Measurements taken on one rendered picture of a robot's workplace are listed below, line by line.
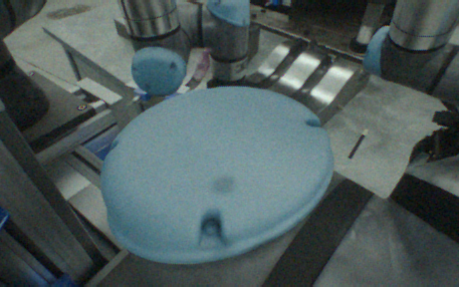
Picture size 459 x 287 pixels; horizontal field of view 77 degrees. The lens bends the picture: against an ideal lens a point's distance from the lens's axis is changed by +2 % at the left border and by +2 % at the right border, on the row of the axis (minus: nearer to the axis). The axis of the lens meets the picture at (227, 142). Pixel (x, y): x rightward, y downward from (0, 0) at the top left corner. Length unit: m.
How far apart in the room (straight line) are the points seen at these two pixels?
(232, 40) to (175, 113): 0.39
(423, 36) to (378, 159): 0.46
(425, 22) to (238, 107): 0.33
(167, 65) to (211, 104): 0.25
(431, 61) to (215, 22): 0.33
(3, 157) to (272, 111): 0.23
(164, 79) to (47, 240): 0.24
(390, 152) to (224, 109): 0.76
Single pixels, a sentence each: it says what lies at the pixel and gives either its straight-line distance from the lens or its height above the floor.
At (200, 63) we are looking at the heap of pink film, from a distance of 0.97.
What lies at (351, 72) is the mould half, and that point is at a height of 0.93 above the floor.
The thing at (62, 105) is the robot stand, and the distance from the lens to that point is 0.62.
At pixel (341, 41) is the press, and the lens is 1.46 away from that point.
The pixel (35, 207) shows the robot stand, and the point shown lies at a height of 1.11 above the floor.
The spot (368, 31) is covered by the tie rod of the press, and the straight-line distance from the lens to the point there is 1.35.
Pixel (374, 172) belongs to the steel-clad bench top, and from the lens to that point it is 0.82.
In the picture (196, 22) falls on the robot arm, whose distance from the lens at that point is 0.54.
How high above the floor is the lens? 1.36
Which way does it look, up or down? 44 degrees down
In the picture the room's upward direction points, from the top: straight up
